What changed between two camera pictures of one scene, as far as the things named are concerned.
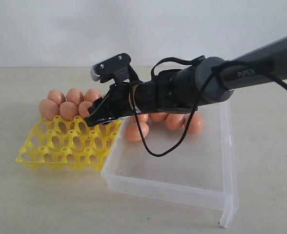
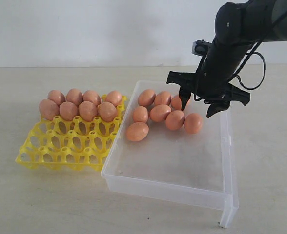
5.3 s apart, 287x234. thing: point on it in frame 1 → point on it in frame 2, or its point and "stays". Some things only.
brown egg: (68, 110) stays
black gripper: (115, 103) → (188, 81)
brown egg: (91, 94) stays
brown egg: (83, 108) stays
